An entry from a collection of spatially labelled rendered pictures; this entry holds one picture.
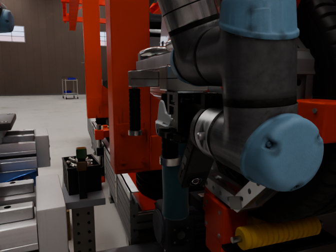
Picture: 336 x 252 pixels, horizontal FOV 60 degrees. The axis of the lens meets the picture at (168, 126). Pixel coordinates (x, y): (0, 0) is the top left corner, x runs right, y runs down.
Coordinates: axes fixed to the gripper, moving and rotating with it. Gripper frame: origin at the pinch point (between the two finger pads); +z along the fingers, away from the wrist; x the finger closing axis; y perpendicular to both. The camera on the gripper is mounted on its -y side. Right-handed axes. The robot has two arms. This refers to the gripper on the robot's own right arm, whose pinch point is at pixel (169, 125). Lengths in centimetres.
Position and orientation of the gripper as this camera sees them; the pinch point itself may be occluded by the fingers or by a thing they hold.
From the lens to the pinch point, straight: 59.9
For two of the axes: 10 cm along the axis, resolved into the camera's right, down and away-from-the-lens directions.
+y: 0.0, -9.9, -1.6
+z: -3.2, -1.5, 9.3
